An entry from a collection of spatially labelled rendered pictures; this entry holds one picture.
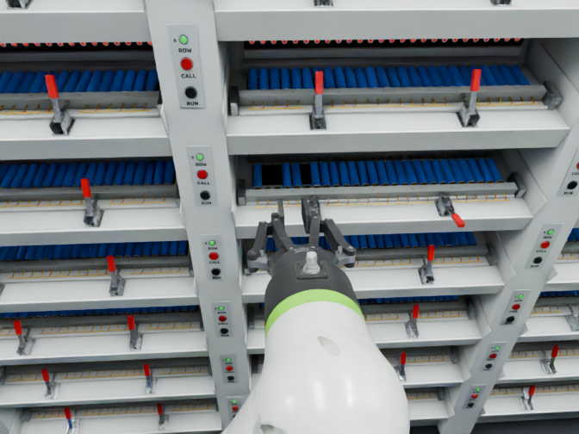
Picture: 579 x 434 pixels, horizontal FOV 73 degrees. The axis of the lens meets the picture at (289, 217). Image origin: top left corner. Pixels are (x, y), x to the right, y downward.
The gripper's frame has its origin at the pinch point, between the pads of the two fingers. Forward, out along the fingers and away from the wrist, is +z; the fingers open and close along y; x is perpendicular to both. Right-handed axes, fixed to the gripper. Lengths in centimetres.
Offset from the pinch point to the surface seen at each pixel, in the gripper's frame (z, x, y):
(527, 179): 19, 3, -50
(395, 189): 19.4, 4.0, -22.3
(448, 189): 19.1, 4.0, -33.3
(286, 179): 23.3, 2.3, -0.3
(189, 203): 14.9, 3.5, 18.3
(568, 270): 20, 26, -66
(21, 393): 28, 63, 73
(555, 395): 31, 81, -86
